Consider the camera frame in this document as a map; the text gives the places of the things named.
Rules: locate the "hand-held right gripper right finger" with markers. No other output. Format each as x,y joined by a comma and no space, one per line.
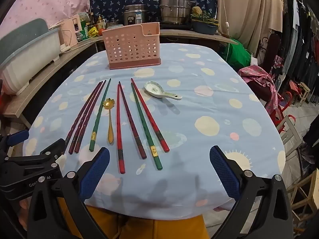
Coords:
224,171

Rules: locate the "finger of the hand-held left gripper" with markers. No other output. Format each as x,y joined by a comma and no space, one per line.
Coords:
18,137
47,155

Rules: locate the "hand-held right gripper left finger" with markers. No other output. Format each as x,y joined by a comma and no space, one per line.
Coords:
96,171

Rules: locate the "red chopstick with dark band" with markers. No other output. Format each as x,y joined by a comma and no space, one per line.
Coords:
149,114
119,129

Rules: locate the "green chopstick with gold band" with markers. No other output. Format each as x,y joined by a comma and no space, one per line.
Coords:
98,119
145,129

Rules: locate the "gold flower spoon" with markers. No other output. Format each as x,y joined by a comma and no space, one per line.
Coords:
107,103

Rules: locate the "white ceramic soup spoon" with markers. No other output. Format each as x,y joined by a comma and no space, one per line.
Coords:
152,87

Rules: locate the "pink perforated utensil basket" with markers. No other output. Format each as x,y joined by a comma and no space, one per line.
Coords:
132,44

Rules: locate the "person's left hand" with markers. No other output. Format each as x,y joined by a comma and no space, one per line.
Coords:
23,209

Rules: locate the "blue dotted tablecloth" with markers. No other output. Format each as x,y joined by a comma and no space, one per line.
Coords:
189,134

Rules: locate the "white chair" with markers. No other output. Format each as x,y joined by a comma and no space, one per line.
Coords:
289,135

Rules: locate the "white plastic tub green lid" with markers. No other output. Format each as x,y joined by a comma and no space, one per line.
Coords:
27,54

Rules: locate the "person's yellow pants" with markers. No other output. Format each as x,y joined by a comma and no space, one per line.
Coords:
162,229

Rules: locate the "large wooden stool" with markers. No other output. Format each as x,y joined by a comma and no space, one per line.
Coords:
312,186

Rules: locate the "pink floral cloth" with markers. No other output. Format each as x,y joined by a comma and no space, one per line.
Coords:
259,78

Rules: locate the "small wooden stool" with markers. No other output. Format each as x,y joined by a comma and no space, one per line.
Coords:
303,88

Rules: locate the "pink electric kettle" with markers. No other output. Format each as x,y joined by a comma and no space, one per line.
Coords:
71,31

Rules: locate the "green bag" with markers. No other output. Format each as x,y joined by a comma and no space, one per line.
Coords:
236,53

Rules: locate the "green label bottle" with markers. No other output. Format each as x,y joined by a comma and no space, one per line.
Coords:
83,29

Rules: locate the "dark metal chair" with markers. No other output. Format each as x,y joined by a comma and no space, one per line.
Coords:
271,52

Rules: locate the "yellow packet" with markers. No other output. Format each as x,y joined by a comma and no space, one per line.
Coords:
93,31

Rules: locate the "pink dotted cloth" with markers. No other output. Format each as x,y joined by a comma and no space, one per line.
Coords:
49,2

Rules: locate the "yellow oil bottle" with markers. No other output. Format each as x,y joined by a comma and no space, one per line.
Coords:
100,22

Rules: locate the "blue basin with plant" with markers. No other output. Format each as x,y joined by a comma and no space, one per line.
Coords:
203,26

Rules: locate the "row of hanging clothes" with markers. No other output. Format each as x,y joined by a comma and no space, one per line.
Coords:
301,42

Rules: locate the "silver rice cooker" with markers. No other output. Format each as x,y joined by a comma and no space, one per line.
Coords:
135,16

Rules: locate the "navy floral cloth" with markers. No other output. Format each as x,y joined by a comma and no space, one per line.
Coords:
112,2

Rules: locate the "beige curtain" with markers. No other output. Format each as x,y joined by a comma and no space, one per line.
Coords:
249,10

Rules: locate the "steel steamer pot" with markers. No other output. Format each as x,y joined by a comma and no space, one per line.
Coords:
174,7

